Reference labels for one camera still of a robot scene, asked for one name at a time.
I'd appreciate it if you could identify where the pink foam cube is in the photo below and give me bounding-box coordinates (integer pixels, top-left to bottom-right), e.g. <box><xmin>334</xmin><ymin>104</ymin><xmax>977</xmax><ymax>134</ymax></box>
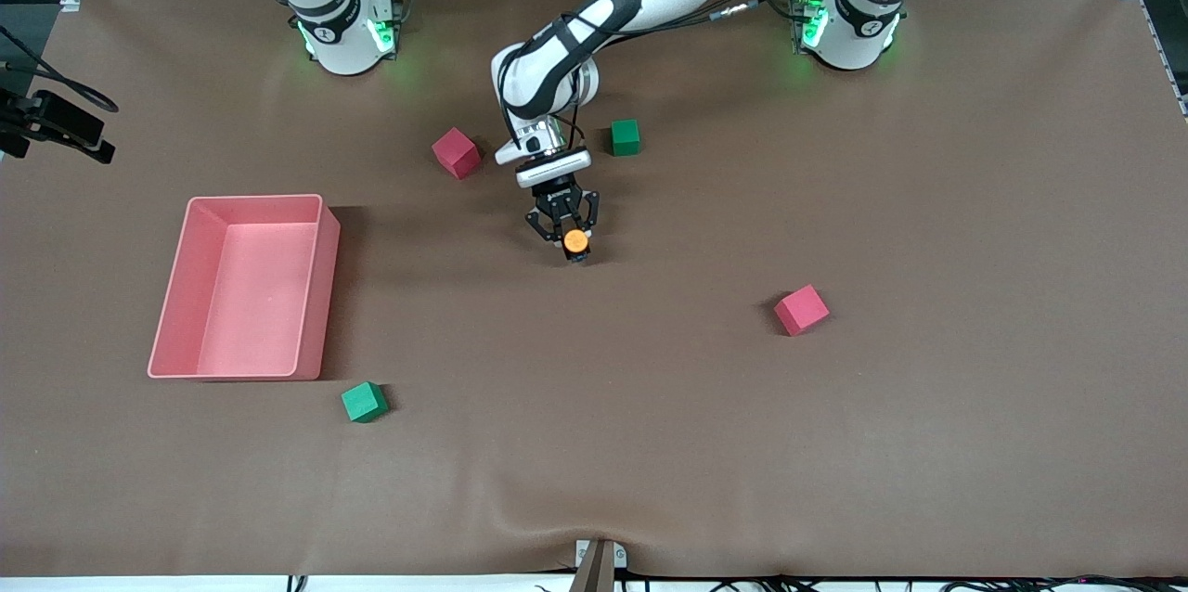
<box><xmin>432</xmin><ymin>127</ymin><xmax>483</xmax><ymax>180</ymax></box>
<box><xmin>773</xmin><ymin>284</ymin><xmax>832</xmax><ymax>338</ymax></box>

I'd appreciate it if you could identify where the brown table cover mat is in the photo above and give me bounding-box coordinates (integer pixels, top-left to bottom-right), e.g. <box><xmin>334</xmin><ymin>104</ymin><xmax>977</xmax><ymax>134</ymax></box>
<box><xmin>0</xmin><ymin>0</ymin><xmax>1188</xmax><ymax>580</ymax></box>

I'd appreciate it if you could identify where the pink plastic tray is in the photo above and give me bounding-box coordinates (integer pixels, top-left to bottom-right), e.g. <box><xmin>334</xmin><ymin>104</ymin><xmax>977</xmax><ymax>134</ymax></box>
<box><xmin>147</xmin><ymin>194</ymin><xmax>342</xmax><ymax>382</ymax></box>

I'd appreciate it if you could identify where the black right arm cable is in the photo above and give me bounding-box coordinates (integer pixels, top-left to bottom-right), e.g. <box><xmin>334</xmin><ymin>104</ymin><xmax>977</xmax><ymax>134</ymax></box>
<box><xmin>0</xmin><ymin>26</ymin><xmax>120</xmax><ymax>113</ymax></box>

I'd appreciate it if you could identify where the metal edge bracket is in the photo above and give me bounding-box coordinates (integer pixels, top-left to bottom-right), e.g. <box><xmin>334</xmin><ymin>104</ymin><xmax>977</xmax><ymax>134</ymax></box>
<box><xmin>568</xmin><ymin>539</ymin><xmax>628</xmax><ymax>592</ymax></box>

